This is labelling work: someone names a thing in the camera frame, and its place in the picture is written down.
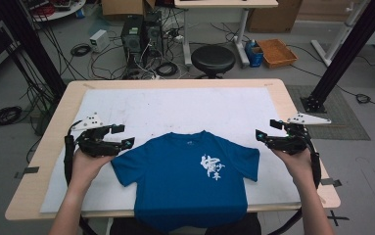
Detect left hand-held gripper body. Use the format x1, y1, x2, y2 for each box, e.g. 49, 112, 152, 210
71, 112, 124, 159

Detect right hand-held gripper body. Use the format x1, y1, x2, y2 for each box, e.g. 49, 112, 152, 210
266, 112, 333, 157

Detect blue t-shirt with white print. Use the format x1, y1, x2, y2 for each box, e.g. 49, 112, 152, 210
111, 129, 261, 234

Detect person's right hand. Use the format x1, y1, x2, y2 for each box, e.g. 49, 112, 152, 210
271, 148, 315, 191

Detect person's left hand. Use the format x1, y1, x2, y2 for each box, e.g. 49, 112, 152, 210
69, 149, 117, 191

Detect light wooden table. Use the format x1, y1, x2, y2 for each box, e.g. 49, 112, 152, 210
4, 78, 342, 222

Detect grey floor mat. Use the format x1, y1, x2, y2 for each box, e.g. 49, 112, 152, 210
285, 84, 371, 142

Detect grey tape strip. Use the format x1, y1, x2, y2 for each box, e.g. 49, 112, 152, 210
320, 177, 343, 188
14, 165, 41, 179

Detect white table mat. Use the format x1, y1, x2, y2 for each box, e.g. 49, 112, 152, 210
39, 86, 303, 214

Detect blue bin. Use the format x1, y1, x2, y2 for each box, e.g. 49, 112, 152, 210
244, 39, 264, 69

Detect person's dark pants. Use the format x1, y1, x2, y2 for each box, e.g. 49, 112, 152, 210
109, 212, 263, 235

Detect black tape cross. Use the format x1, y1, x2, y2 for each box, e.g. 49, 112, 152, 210
326, 210, 351, 227

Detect white power supply box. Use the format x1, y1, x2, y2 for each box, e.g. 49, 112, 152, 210
88, 28, 111, 54

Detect black computer tower green label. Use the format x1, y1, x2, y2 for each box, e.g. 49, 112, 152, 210
119, 14, 146, 73

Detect black round stool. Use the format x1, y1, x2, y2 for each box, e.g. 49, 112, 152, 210
190, 44, 237, 80

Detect white metal stand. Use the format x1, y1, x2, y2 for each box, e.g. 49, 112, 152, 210
310, 0, 370, 68

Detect large cardboard box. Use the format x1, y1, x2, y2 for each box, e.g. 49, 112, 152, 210
246, 0, 305, 34

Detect small cardboard box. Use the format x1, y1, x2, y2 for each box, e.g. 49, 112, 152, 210
101, 0, 157, 18

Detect round white table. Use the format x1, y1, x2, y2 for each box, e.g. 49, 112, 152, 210
21, 0, 87, 23

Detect white-legged desk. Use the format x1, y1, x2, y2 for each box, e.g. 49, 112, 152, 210
173, 0, 279, 69

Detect tiny black cable coil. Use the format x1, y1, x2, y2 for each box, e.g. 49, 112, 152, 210
354, 93, 372, 105

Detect small black cable coil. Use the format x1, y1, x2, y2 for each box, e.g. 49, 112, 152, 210
70, 42, 92, 58

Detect black metal frame post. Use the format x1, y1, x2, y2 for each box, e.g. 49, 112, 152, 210
300, 0, 375, 114
0, 0, 68, 100

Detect large black cable coil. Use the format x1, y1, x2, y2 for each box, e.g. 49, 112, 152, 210
0, 105, 23, 128

